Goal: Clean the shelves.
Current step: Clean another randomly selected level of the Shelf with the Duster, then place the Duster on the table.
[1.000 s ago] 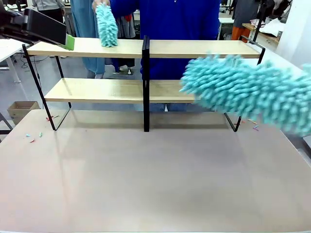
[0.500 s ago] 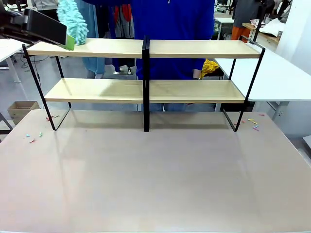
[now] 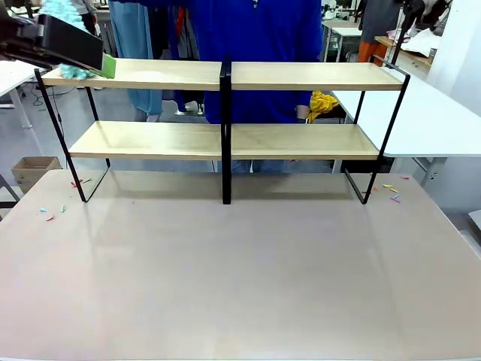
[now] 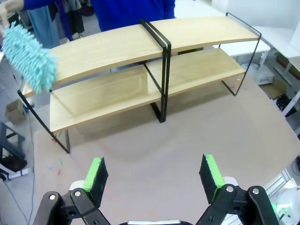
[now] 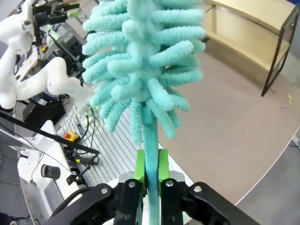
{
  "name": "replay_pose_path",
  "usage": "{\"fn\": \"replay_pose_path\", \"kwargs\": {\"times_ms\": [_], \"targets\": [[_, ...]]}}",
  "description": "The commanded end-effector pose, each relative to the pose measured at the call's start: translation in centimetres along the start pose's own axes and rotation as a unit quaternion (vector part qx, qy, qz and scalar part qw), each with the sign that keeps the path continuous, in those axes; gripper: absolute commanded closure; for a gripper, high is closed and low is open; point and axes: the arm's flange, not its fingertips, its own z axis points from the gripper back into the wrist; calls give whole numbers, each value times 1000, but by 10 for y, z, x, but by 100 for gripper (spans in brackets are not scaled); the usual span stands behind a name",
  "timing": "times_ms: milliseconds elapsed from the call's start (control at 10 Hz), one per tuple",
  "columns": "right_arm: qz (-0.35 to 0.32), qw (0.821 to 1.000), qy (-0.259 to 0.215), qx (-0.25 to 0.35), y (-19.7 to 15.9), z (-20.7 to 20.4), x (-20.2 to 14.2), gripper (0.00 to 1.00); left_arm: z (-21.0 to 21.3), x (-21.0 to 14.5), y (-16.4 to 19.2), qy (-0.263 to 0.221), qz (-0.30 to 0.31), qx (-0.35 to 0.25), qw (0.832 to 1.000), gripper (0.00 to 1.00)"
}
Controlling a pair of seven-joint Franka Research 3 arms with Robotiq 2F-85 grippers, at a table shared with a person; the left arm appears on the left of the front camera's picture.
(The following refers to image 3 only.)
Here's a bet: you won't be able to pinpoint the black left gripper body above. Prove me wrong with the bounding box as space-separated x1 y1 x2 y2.
0 17 50 69

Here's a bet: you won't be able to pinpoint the teal chenille duster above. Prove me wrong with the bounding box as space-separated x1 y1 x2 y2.
41 0 99 81

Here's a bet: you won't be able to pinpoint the bystander in grey top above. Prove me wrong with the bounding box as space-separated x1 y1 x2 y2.
71 0 100 37

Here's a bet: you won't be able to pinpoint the white table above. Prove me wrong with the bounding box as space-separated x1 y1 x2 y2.
0 59 43 131
322 18 364 63
330 74 481 185

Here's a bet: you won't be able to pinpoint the light blue hanging garment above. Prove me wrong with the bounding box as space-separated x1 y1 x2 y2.
108 0 165 123

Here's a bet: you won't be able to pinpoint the wooden two-tier shelf unit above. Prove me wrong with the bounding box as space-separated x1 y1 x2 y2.
34 56 227 206
224 54 411 206

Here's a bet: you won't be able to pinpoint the dark hanging clothes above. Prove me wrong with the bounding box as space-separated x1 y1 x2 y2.
146 0 201 63

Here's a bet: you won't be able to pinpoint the open cardboard box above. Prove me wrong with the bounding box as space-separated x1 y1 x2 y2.
11 156 63 195

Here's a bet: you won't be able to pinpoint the white sneaker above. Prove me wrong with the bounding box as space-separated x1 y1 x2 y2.
174 100 206 116

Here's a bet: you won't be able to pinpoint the black stool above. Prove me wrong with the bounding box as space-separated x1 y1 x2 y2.
0 172 21 212

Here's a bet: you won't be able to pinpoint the person in blue sweater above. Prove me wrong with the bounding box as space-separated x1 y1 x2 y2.
108 0 325 174

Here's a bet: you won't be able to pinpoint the yellow cloth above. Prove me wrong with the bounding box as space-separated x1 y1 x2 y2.
307 89 341 124

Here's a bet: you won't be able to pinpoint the bystander in orange trousers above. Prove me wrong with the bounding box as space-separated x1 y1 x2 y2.
356 0 401 63

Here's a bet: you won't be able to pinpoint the light wooden table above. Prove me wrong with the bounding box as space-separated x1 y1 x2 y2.
374 35 433 71

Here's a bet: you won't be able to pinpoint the white crumpled cloth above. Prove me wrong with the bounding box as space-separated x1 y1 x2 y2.
401 28 441 58

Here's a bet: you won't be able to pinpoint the white partition panel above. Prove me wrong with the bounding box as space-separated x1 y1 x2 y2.
426 0 481 107

